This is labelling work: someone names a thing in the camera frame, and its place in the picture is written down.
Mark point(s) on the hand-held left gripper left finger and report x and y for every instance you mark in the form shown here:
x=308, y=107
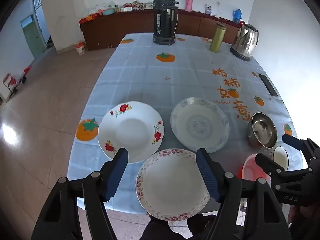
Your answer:
x=117, y=172

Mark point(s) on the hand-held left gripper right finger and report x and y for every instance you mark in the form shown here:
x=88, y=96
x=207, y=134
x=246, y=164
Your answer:
x=207, y=172

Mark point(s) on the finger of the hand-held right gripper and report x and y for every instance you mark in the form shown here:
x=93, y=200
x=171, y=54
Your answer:
x=267, y=166
x=292, y=142

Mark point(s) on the white enamel bowl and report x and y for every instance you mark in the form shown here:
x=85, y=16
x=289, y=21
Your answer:
x=280, y=157

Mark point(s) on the red plastic bowl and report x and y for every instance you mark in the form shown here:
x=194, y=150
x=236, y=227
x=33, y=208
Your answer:
x=250, y=172

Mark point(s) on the stainless steel bowl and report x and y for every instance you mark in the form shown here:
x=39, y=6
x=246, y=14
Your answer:
x=262, y=130

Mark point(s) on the white plate with purple flowers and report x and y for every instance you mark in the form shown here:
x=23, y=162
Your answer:
x=172, y=187

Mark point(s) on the white plate with red flowers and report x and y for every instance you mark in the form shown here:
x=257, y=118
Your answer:
x=132, y=132

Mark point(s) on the white plate with blue pattern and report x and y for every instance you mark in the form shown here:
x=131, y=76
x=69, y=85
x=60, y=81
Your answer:
x=200, y=125

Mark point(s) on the person's right hand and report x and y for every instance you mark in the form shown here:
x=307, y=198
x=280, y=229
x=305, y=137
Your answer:
x=305, y=216

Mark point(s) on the black smartphone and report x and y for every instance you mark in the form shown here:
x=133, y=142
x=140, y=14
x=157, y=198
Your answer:
x=268, y=85

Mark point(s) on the light blue persimmon print tablecloth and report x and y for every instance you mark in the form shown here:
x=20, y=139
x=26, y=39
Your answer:
x=175, y=85

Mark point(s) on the stainless steel electric kettle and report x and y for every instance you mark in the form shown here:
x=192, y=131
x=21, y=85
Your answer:
x=246, y=40

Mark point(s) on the olive green thermos bottle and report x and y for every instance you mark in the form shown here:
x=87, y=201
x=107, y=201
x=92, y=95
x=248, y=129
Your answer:
x=217, y=38

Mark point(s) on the white bucket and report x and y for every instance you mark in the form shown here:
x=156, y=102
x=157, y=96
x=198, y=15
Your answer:
x=80, y=48

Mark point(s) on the blue thermos jug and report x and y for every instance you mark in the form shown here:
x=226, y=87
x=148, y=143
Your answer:
x=237, y=16

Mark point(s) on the brown wooden sideboard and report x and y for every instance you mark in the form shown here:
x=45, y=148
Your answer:
x=130, y=27

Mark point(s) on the large black thermos flask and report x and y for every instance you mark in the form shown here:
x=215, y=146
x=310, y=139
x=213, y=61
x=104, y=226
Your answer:
x=162, y=22

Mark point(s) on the green door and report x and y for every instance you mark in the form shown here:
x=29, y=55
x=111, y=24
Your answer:
x=32, y=37

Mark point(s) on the teal basin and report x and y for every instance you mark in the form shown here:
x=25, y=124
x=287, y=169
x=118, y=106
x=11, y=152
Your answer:
x=108, y=12

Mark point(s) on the pile of light cloths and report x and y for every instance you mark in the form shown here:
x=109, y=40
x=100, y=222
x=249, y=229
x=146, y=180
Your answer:
x=100, y=7

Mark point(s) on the patterned cloth bundle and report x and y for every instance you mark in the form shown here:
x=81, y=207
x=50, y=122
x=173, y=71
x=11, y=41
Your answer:
x=137, y=5

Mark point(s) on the pink thermos flask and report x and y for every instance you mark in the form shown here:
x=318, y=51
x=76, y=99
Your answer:
x=188, y=3

